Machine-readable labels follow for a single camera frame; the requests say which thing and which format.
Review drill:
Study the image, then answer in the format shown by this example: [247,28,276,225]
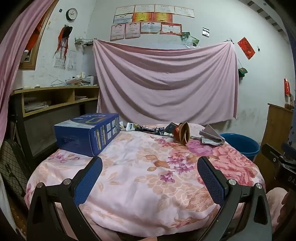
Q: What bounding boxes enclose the stack of books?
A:
[65,72,97,87]

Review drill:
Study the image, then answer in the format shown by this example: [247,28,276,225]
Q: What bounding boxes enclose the dark wrapper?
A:
[163,122,178,137]

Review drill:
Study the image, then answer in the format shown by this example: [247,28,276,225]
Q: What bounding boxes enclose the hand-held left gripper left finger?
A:
[26,156,103,241]

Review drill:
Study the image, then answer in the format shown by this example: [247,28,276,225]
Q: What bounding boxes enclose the checkered handbag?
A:
[0,138,29,197]

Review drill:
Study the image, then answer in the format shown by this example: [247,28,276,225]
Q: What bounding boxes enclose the blue plastic basin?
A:
[219,133,260,162]

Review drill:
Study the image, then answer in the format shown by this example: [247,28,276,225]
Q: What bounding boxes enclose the wooden cabinet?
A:
[253,103,294,183]

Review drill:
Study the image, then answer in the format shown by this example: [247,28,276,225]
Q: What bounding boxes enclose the wire wall rack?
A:
[74,37,93,45]

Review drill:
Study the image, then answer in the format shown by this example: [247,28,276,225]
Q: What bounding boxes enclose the grey cloth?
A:
[199,124,226,146]

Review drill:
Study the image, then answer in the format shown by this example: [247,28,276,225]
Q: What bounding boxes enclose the red wall poster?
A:
[237,37,256,60]

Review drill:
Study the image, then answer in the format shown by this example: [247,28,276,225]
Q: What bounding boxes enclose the pink hanging sheet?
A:
[92,39,239,126]

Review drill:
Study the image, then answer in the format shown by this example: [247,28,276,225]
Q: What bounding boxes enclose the red cloth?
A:
[29,22,43,50]

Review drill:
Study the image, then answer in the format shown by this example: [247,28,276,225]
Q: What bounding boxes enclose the group of wall certificates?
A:
[110,4,195,41]

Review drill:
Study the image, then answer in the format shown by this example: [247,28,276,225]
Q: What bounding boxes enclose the wooden wall frame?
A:
[18,0,59,70]

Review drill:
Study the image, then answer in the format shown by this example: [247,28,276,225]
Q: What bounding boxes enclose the wire clothes hangers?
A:
[50,79,70,87]

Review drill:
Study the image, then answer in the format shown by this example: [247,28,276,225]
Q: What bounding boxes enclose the round wall clock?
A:
[66,8,78,21]

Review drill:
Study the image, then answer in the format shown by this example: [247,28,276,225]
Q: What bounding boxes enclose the person's pink pajama leg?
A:
[266,187,289,233]

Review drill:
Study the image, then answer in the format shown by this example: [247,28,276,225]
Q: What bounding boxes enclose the floral pink blanket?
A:
[24,123,266,237]

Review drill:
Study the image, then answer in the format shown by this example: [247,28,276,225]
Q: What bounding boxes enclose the blue dotted curtain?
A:
[283,14,296,149]

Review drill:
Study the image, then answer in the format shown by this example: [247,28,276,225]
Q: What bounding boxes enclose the paper wall calendar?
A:
[54,50,77,71]

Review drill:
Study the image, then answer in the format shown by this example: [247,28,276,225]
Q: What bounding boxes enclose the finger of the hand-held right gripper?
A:
[261,143,284,164]
[281,142,296,163]

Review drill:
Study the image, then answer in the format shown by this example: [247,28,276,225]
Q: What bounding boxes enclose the pink curtain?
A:
[0,0,55,139]

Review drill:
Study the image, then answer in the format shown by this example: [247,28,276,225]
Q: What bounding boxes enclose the red tassel ornament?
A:
[54,24,73,58]

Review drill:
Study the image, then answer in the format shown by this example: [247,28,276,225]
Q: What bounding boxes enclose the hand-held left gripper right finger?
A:
[197,156,273,241]

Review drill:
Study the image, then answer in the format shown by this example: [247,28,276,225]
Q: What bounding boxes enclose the blue cardboard box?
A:
[54,113,120,157]

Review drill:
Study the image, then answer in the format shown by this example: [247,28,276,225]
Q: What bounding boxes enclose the wooden shelf desk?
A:
[10,86,100,163]

